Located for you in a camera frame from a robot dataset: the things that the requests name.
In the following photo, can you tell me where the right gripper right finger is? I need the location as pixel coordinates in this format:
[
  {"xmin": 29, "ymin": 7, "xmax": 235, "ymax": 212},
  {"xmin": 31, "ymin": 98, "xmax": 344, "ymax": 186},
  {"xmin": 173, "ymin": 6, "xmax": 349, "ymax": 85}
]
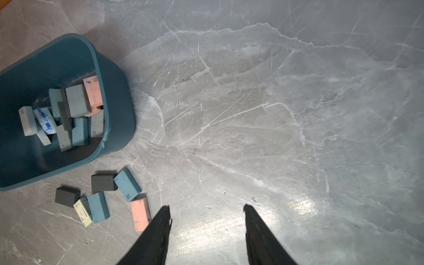
[{"xmin": 244, "ymin": 204, "xmax": 297, "ymax": 265}]

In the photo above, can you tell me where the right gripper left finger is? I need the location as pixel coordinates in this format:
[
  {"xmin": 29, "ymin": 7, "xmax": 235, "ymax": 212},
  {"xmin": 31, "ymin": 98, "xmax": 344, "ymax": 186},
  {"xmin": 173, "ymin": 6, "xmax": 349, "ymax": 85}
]
[{"xmin": 118, "ymin": 205, "xmax": 172, "ymax": 265}]

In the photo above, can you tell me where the teal eraser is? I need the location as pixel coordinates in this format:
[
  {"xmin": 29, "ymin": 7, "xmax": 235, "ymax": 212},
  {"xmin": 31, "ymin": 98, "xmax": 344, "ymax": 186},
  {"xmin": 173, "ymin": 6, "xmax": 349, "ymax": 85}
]
[{"xmin": 49, "ymin": 89, "xmax": 63, "ymax": 120}]

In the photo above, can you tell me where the teal plastic storage box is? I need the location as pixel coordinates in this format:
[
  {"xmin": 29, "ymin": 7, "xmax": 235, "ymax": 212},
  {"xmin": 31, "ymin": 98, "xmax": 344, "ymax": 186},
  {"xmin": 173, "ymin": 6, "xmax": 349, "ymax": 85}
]
[{"xmin": 1, "ymin": 33, "xmax": 136, "ymax": 191}]

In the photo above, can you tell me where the pink eraser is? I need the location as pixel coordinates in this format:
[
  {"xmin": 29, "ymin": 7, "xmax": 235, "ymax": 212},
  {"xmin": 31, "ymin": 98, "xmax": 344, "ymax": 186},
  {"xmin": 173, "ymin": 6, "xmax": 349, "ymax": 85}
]
[
  {"xmin": 85, "ymin": 107, "xmax": 102, "ymax": 117},
  {"xmin": 130, "ymin": 197, "xmax": 151, "ymax": 233}
]

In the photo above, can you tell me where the white sleeved eraser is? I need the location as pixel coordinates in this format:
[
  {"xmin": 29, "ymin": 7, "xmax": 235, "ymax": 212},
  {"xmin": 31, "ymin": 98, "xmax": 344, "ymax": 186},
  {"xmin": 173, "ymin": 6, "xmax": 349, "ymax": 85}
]
[{"xmin": 74, "ymin": 197, "xmax": 93, "ymax": 227}]

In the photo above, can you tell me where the grey green eraser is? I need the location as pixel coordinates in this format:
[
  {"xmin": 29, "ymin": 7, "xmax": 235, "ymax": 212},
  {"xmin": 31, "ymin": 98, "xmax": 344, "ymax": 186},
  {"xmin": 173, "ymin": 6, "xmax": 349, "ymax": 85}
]
[{"xmin": 56, "ymin": 125, "xmax": 72, "ymax": 152}]

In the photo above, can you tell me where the black eraser low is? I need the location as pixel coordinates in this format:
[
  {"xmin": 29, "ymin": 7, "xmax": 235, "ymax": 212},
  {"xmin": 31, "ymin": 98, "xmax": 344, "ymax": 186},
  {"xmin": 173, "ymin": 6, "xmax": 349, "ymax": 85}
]
[{"xmin": 57, "ymin": 102, "xmax": 73, "ymax": 131}]

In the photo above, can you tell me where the white eraser 4B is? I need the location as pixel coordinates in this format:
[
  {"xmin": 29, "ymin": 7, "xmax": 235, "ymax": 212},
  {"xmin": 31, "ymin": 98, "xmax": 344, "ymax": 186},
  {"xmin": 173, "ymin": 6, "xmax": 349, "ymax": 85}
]
[{"xmin": 19, "ymin": 106, "xmax": 38, "ymax": 136}]

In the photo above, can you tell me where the white blue stained eraser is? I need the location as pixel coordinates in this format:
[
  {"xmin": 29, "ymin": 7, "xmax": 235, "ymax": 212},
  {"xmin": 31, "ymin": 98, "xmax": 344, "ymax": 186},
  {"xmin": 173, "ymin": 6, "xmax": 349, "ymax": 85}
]
[{"xmin": 33, "ymin": 107, "xmax": 57, "ymax": 135}]

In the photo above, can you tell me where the pink eraser low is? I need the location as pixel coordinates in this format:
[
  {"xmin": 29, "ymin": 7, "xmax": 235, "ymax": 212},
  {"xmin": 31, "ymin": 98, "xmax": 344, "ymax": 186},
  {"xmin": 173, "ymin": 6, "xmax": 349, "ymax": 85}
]
[{"xmin": 83, "ymin": 76, "xmax": 103, "ymax": 111}]

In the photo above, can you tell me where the dark grey eraser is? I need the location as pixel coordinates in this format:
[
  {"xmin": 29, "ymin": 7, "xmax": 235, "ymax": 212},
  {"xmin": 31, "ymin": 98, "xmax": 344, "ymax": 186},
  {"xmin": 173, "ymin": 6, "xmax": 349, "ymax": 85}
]
[
  {"xmin": 91, "ymin": 174, "xmax": 118, "ymax": 193},
  {"xmin": 55, "ymin": 186, "xmax": 81, "ymax": 208}
]

